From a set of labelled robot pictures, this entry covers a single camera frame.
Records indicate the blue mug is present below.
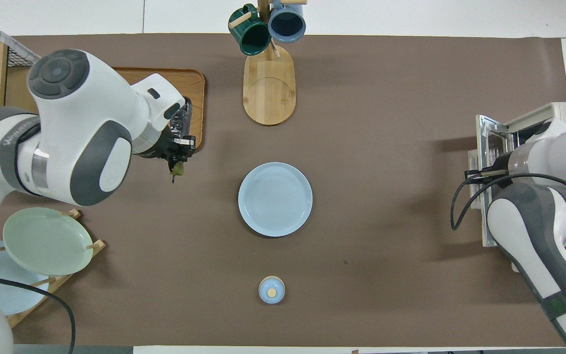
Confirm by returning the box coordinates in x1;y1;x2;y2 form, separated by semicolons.
268;0;307;43

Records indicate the brown table mat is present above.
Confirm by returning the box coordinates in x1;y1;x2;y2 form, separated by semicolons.
0;33;566;347

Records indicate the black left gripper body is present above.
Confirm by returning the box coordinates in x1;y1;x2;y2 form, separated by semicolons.
136;127;175;162

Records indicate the wooden plate rack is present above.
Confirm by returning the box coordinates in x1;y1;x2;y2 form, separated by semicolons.
0;209;106;328

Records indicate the wooden mug tree stand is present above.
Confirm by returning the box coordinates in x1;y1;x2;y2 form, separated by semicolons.
229;0;308;126

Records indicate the dark green mug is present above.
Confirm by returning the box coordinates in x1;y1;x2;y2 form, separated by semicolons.
228;4;272;56

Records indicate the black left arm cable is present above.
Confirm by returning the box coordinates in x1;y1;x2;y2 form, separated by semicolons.
0;270;76;354

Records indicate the pale green plate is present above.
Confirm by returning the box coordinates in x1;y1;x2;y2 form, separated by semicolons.
2;207;94;276

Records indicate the wooden serving tray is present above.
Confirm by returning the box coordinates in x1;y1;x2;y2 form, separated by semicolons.
111;68;206;152

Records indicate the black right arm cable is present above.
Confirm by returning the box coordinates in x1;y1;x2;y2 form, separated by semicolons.
450;170;566;246

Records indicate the white toaster oven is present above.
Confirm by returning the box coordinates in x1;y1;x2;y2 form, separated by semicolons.
467;102;566;273

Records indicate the small blue white bell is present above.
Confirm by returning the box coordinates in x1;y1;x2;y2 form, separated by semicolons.
258;276;286;304

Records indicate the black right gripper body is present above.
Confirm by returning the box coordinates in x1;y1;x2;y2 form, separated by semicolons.
490;150;513;172

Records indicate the light blue racked plate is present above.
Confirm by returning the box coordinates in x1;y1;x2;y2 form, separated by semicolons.
0;240;43;316

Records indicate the black wire basket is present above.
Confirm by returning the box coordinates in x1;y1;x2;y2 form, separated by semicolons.
0;22;35;67

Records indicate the oven door with handle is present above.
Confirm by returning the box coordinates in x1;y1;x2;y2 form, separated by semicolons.
476;115;515;247

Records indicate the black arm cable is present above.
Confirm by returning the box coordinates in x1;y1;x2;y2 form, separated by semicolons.
0;270;76;354
450;170;566;246

